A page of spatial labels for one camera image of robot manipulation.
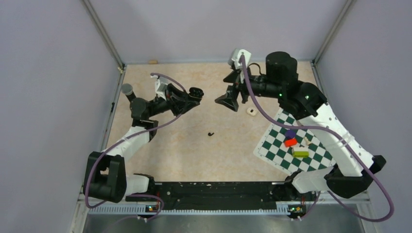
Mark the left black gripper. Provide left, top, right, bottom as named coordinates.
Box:
left=148, top=83, right=200, bottom=117

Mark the black earbud charging case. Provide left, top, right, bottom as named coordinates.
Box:
left=189, top=87, right=204, bottom=99

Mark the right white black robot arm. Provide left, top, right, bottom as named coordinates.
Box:
left=216, top=49, right=386, bottom=200

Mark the purple block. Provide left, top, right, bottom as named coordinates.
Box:
left=285, top=130, right=296, bottom=140

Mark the white chess piece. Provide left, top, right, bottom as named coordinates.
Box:
left=304, top=137, right=312, bottom=146

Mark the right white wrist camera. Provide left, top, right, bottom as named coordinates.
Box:
left=227, top=49, right=252, bottom=70

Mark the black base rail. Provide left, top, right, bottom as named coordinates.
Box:
left=125, top=182, right=315, bottom=211

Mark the red block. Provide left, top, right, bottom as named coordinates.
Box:
left=284, top=138, right=298, bottom=147

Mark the black microphone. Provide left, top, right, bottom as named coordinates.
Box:
left=121, top=83, right=136, bottom=102

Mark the green white chessboard mat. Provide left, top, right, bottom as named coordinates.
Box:
left=254, top=123, right=336, bottom=175

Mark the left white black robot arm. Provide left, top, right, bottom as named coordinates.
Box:
left=83, top=83, right=204, bottom=203

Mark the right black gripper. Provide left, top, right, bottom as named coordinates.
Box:
left=215, top=65, right=283, bottom=111

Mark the green white block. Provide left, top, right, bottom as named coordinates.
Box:
left=292, top=146, right=310, bottom=158

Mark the small wooden piece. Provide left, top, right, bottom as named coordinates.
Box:
left=148, top=60, right=158, bottom=65

